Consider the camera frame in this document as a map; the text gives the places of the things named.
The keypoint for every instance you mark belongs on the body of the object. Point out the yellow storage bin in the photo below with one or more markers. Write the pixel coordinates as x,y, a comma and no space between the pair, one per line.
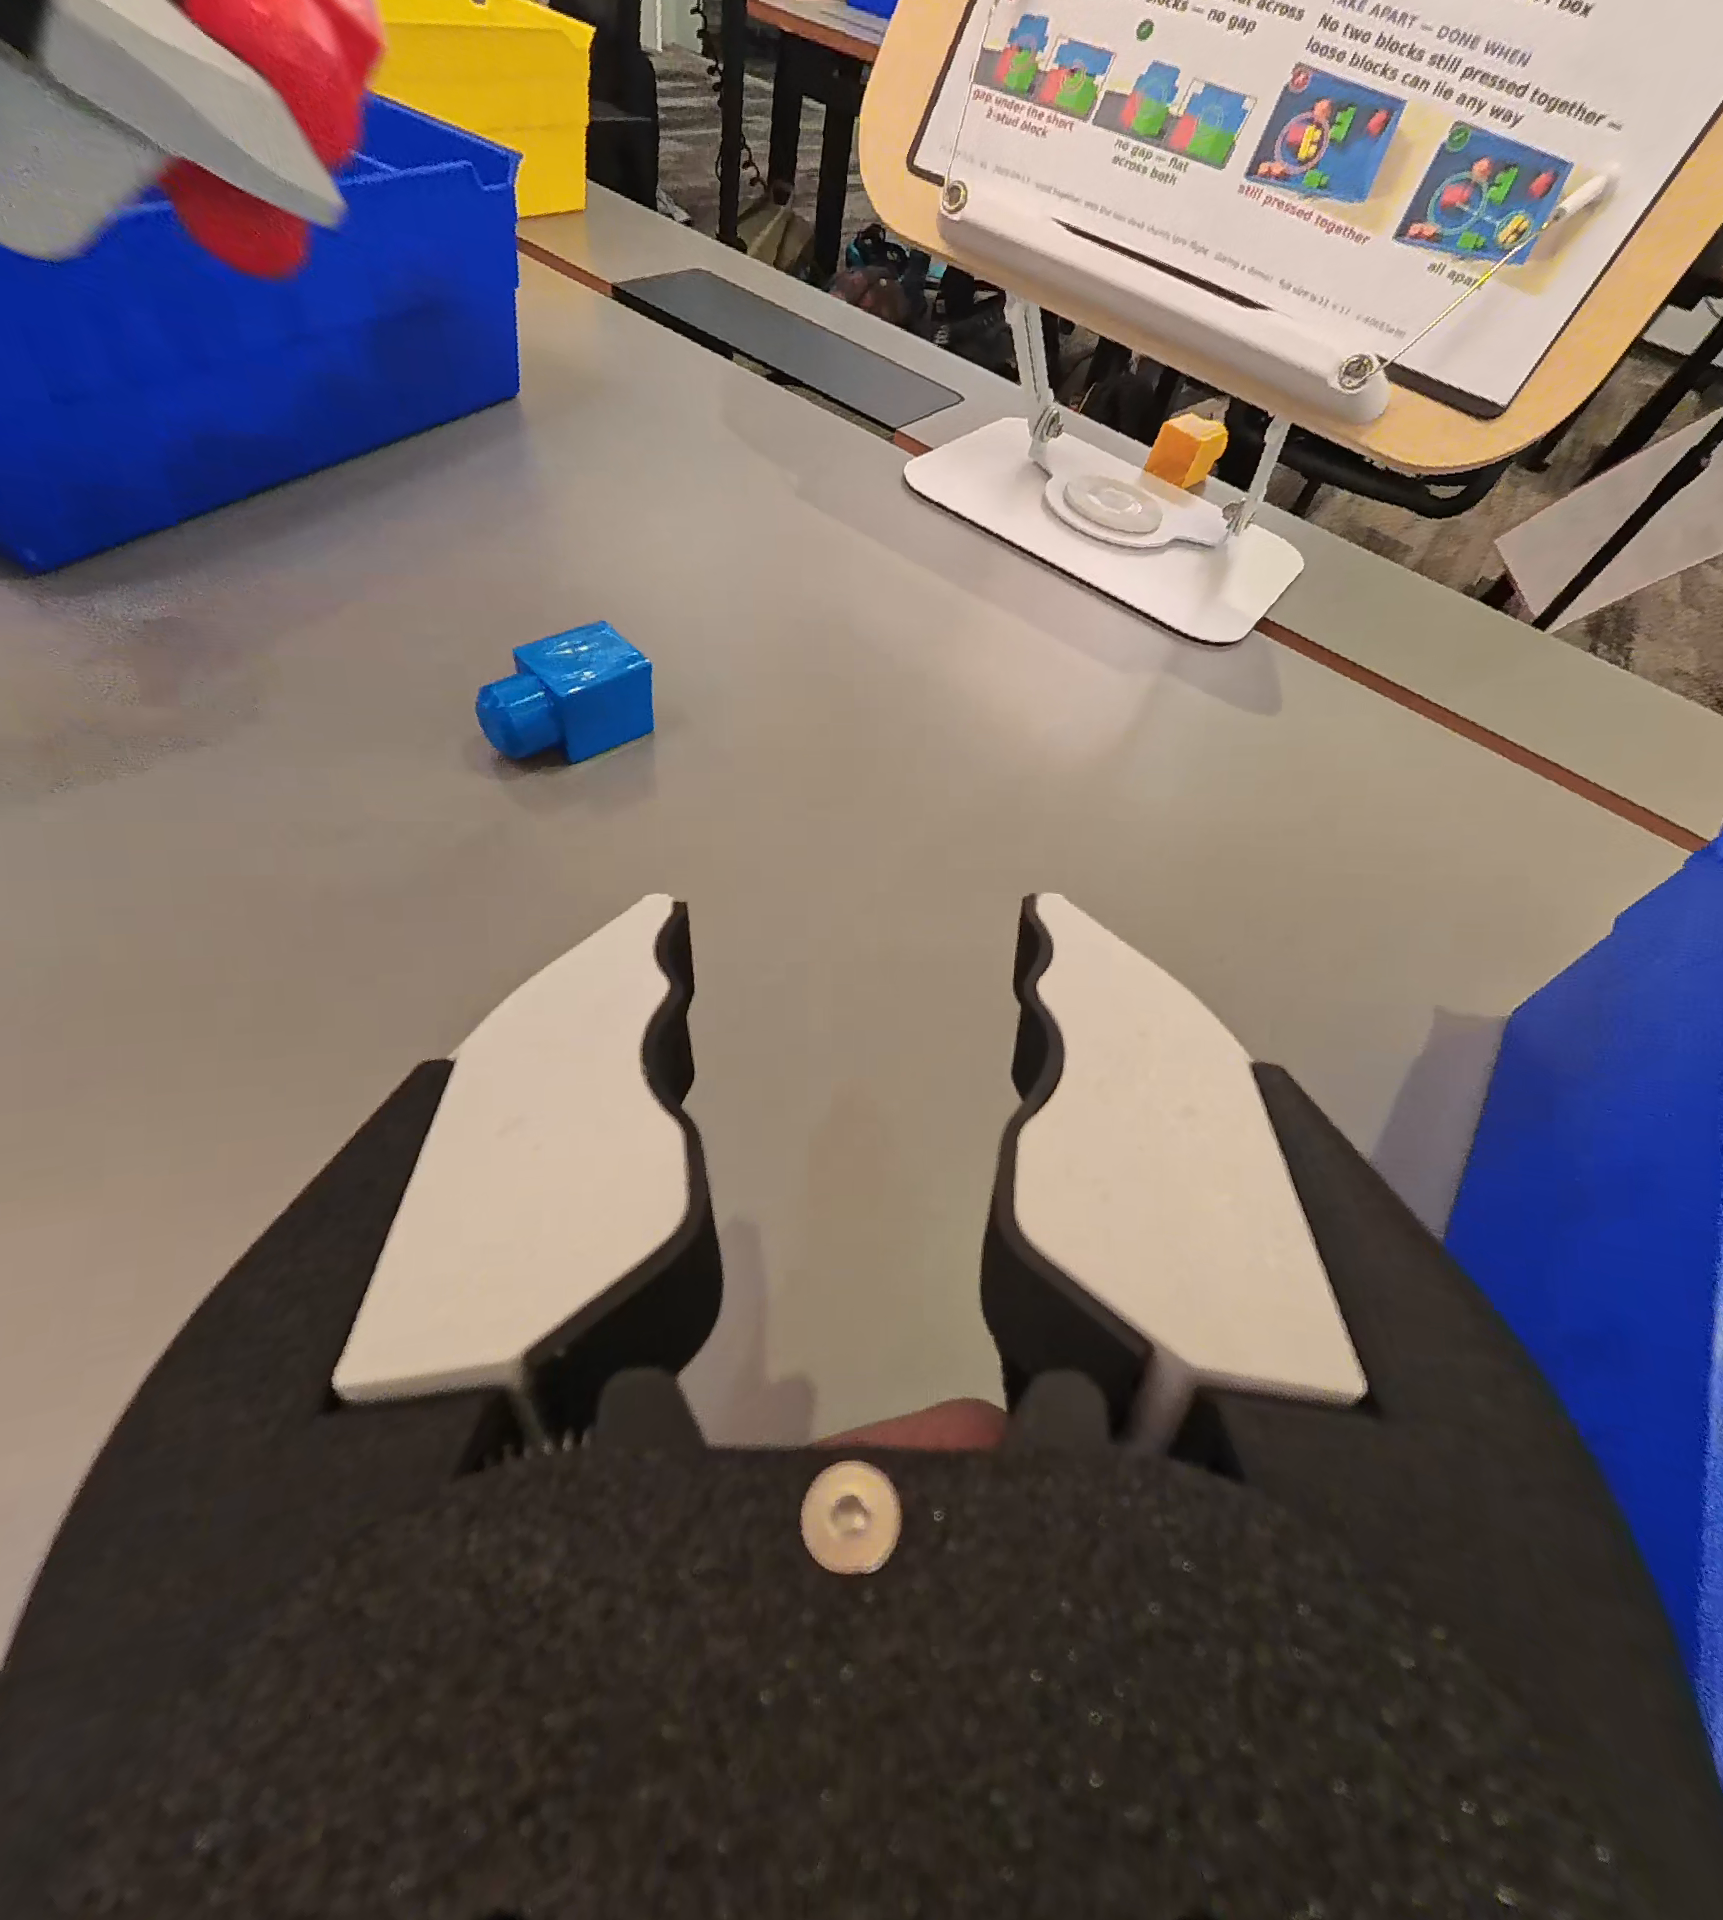
502,92

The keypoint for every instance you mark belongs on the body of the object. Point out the black flat panel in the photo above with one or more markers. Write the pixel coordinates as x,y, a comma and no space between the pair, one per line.
801,347

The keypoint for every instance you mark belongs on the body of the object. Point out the printed instruction sheet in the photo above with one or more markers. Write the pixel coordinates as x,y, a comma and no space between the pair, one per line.
1251,118

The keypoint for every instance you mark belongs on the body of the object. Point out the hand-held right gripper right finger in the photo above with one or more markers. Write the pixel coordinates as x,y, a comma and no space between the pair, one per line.
1192,1215

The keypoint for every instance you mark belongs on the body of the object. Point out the blue mega block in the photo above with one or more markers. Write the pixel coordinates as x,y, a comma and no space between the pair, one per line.
587,697

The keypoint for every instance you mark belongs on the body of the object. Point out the orange plastic object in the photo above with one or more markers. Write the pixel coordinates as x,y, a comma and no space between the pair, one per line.
1188,449

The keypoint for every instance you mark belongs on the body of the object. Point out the white paper sheet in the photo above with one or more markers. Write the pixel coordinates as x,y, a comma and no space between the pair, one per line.
1671,512

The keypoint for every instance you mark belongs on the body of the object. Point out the red mega block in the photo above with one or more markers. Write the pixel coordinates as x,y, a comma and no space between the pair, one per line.
307,61

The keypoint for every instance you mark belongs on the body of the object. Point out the blue storage bin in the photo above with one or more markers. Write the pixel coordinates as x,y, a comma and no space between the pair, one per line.
172,389
1597,1261

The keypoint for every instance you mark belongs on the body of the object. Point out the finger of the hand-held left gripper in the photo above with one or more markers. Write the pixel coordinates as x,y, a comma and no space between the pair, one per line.
83,118

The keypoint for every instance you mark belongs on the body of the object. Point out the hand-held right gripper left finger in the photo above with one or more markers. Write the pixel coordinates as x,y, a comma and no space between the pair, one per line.
519,1215

